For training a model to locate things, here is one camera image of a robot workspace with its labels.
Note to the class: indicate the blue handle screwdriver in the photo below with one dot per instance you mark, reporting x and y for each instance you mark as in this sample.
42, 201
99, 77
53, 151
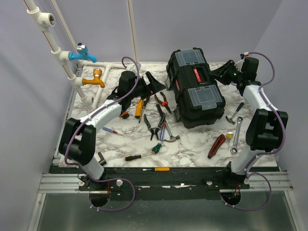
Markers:
162, 133

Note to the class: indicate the red black pliers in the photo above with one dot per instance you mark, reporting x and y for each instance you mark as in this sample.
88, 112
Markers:
163, 103

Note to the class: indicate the small black claw hammer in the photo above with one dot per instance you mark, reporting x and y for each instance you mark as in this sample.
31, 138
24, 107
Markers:
230, 119

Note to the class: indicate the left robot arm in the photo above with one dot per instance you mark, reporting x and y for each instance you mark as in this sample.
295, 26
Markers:
78, 140

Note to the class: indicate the silver ratchet wrench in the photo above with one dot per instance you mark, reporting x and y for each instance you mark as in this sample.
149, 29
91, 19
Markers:
234, 148

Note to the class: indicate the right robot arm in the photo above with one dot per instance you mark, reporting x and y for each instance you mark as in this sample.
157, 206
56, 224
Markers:
265, 134

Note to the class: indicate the yellow black electric screwdriver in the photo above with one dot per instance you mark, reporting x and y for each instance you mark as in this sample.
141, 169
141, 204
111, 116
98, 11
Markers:
140, 107

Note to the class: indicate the silver claw hammer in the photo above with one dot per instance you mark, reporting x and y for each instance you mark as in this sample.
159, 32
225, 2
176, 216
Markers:
172, 138

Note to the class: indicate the black plastic toolbox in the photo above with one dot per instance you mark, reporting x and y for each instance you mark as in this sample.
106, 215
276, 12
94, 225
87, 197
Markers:
197, 95

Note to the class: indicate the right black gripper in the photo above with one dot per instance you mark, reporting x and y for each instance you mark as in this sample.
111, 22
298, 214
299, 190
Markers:
221, 73

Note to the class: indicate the red black utility knife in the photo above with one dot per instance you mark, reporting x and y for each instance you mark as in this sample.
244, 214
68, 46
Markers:
218, 142

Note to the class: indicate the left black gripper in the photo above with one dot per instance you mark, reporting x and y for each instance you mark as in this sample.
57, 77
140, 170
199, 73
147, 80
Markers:
154, 86

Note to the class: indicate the green stubby screwdriver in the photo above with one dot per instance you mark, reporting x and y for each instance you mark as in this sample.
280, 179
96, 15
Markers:
157, 148

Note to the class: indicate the orange water tap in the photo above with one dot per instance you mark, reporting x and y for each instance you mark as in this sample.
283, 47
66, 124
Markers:
97, 74

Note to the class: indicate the black long nose pliers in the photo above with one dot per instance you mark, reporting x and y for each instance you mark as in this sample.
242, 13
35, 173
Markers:
154, 131

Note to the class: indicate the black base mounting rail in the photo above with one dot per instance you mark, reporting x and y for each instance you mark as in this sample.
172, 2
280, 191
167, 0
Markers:
180, 183

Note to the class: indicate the orange handle screwdriver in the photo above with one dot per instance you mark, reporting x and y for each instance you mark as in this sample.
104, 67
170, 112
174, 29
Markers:
157, 169

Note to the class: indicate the aluminium extrusion rail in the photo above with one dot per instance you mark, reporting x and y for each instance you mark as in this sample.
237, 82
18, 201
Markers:
59, 183

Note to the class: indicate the white PVC pipe frame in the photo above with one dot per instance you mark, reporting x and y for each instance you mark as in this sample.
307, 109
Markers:
44, 22

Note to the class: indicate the blue water tap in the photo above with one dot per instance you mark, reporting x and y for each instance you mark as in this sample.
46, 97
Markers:
82, 53

